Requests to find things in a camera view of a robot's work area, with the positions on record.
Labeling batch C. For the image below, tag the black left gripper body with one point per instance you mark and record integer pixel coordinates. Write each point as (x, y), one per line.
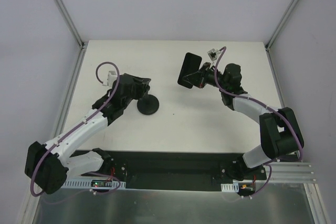
(143, 86)

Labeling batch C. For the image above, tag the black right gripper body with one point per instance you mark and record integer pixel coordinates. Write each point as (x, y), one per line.
(203, 73)

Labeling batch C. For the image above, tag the black smartphone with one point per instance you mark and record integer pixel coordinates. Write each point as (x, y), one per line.
(190, 65)

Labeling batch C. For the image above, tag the black round-base phone stand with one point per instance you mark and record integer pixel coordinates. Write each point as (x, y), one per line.
(148, 105)

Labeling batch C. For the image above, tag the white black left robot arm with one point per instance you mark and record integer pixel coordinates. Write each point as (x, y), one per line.
(50, 164)

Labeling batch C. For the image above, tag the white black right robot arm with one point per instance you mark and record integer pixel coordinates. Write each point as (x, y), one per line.
(279, 130)

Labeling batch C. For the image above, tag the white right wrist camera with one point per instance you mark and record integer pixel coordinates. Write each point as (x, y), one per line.
(214, 55)

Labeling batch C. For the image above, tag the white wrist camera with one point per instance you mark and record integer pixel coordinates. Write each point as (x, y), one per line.
(214, 55)
(111, 78)

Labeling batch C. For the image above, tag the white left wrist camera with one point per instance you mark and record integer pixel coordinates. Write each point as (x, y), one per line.
(111, 78)

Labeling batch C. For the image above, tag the white left cable duct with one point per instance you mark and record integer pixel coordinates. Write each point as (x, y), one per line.
(88, 183)

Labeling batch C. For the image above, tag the white cable duct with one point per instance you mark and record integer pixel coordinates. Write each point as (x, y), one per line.
(230, 188)
(88, 183)

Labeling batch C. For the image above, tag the white right cable duct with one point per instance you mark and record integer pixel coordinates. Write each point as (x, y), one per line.
(230, 188)

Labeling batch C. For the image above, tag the aluminium left frame post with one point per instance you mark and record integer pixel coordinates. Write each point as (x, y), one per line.
(69, 22)

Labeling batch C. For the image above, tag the aluminium frame post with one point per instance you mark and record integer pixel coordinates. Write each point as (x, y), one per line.
(280, 26)
(69, 22)

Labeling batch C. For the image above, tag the aluminium right frame post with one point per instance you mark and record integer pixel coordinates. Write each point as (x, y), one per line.
(280, 26)

